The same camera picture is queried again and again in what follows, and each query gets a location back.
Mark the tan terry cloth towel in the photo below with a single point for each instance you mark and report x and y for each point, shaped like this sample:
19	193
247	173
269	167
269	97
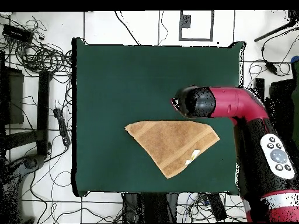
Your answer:
168	140

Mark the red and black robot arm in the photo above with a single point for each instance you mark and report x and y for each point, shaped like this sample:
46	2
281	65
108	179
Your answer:
233	100

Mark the black flat panel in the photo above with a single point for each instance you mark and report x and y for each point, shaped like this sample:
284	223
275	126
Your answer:
281	93
14	98

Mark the dark green table cloth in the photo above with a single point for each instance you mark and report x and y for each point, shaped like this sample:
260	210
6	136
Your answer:
116	81

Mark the dark grey square plate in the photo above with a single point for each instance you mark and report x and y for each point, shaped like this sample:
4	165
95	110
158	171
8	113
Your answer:
186	21

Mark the black stand bar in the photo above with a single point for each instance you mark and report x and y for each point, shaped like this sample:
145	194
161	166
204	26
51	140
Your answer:
259	82
43	112

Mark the black power adapter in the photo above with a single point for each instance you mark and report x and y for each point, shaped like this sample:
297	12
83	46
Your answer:
271	67

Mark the black power strip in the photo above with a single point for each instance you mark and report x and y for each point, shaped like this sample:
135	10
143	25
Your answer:
62	127
217	207

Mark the black tripod leg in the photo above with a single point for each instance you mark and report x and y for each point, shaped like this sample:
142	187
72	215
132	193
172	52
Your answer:
273	31

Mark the small blue round object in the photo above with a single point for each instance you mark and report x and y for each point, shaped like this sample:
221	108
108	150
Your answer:
295	59

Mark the grey swivel chair base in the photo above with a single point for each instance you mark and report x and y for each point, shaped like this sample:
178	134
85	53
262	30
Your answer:
30	162

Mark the black box device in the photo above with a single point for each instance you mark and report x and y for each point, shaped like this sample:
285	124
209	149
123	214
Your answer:
17	33

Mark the grey square floor frame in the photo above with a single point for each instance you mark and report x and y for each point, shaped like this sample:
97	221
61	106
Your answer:
180	32

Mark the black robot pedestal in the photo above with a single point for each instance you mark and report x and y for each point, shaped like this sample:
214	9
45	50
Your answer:
149	207

